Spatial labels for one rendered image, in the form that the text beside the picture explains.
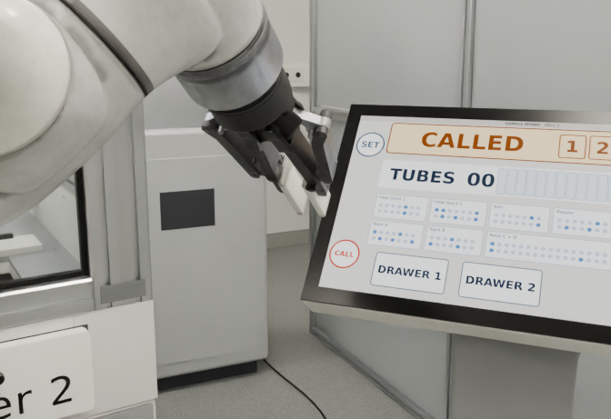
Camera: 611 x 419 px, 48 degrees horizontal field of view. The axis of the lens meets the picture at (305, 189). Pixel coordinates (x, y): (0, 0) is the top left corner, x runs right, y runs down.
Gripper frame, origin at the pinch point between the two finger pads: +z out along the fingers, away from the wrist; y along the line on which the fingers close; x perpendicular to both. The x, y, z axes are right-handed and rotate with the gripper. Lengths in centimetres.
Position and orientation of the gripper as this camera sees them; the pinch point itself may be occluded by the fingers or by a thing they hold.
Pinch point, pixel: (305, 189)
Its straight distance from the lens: 74.9
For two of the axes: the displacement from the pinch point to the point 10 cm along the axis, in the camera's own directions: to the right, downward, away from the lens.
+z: 2.9, 4.9, 8.2
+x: -2.4, 8.7, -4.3
